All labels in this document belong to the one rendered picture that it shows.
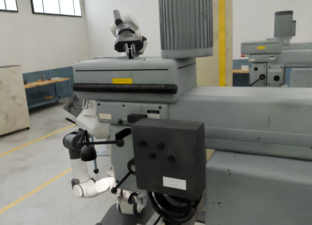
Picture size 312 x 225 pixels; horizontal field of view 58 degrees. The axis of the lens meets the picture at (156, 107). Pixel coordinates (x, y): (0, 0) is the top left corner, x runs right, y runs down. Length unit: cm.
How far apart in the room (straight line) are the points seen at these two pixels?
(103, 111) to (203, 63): 184
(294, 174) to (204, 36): 52
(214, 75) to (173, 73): 189
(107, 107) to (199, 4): 53
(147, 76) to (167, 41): 14
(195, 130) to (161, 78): 33
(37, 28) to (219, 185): 1039
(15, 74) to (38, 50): 362
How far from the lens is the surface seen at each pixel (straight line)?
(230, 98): 97
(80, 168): 172
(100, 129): 166
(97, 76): 115
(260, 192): 93
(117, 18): 132
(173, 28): 101
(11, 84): 740
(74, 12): 1238
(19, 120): 755
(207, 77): 288
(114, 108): 115
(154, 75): 102
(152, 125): 79
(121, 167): 125
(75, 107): 175
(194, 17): 101
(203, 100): 99
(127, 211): 237
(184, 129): 75
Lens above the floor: 195
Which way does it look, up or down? 13 degrees down
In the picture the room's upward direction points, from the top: 4 degrees counter-clockwise
